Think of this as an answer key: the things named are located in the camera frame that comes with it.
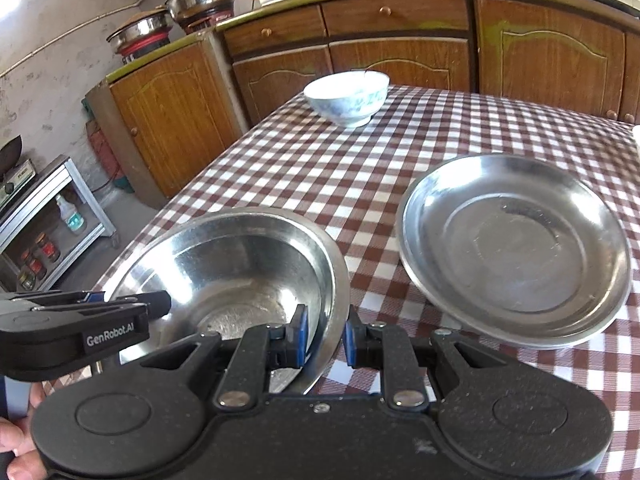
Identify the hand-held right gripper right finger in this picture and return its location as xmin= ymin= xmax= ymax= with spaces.
xmin=345 ymin=305 xmax=501 ymax=409

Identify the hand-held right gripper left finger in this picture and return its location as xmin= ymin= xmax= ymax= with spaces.
xmin=142 ymin=304 xmax=308 ymax=409

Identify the deep steel bowl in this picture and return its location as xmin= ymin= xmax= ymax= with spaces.
xmin=102 ymin=207 xmax=351 ymax=396

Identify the large steel plate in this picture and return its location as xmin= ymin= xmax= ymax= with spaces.
xmin=396 ymin=154 xmax=633 ymax=350

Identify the small blue patterned porcelain bowl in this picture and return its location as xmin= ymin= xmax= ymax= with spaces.
xmin=303 ymin=71 xmax=390 ymax=128

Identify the person's left hand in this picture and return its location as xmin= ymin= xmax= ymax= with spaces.
xmin=0 ymin=384 xmax=50 ymax=480

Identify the white bottle green label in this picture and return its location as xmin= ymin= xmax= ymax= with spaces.
xmin=55 ymin=194 xmax=86 ymax=235

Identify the metal shelf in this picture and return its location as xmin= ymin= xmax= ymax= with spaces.
xmin=0 ymin=155 xmax=118 ymax=293

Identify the gas stove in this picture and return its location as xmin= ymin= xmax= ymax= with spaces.
xmin=0 ymin=159 xmax=37 ymax=211

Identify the red cylinder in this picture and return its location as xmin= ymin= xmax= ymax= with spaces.
xmin=86 ymin=120 xmax=131 ymax=196

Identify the dark wok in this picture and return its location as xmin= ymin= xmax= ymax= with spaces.
xmin=0 ymin=134 xmax=23 ymax=173

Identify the red white checked tablecloth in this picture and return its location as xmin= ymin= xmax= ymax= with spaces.
xmin=42 ymin=85 xmax=640 ymax=480

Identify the wooden single-door cabinet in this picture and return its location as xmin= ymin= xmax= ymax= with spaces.
xmin=82 ymin=30 xmax=251 ymax=208

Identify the red electric hot plate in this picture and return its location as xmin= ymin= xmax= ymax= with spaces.
xmin=117 ymin=30 xmax=173 ymax=64
xmin=175 ymin=7 xmax=236 ymax=34

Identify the steel pot brown lid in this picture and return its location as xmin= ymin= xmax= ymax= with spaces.
xmin=106 ymin=7 xmax=175 ymax=53

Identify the wooden cabinet with drawers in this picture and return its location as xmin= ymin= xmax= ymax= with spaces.
xmin=215 ymin=0 xmax=473 ymax=126

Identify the white wall pipe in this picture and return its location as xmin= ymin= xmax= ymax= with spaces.
xmin=0 ymin=0 xmax=171 ymax=78

